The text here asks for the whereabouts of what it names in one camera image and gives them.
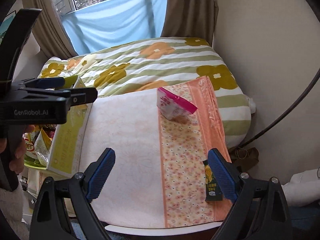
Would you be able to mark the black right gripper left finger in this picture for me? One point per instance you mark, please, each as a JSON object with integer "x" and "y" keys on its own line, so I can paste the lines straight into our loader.
{"x": 50, "y": 217}

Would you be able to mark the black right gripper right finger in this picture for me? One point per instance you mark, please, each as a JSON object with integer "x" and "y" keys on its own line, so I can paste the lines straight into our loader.
{"x": 259, "y": 208}

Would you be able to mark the small dark green packet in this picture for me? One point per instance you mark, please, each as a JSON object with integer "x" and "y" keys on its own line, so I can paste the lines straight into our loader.
{"x": 213, "y": 191}

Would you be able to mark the yellow green cardboard box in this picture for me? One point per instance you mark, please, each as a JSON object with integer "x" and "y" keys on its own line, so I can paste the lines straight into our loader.
{"x": 65, "y": 151}

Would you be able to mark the pink white snack bag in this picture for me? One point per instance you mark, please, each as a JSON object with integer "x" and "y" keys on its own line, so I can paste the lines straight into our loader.
{"x": 172, "y": 106}

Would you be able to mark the green printed snack bag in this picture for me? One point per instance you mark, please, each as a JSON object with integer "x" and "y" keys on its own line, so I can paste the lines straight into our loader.
{"x": 42, "y": 147}

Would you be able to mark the person left hand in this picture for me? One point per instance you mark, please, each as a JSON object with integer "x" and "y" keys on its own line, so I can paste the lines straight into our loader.
{"x": 17, "y": 164}

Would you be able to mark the grey headboard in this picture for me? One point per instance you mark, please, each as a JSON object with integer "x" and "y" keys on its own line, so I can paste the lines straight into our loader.
{"x": 31, "y": 60}

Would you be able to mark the brown left curtain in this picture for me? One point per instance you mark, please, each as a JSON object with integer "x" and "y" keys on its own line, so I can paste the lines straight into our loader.
{"x": 49, "y": 31}

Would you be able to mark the brown curtain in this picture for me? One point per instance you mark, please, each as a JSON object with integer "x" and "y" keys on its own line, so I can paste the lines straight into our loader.
{"x": 191, "y": 18}
{"x": 49, "y": 31}

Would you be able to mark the framed houses picture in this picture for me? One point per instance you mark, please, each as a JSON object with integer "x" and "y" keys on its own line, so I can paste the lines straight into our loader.
{"x": 5, "y": 24}

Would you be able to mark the orange floral bed sheet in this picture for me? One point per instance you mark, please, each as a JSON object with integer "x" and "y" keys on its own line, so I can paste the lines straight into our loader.
{"x": 159, "y": 178}

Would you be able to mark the floral striped quilt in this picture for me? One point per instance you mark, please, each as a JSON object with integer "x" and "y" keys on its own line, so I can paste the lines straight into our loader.
{"x": 158, "y": 62}

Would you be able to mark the light blue window cloth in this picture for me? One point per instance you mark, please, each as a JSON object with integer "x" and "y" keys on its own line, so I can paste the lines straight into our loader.
{"x": 114, "y": 22}

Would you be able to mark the brown right curtain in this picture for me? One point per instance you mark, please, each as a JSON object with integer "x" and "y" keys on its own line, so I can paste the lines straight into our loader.
{"x": 191, "y": 18}

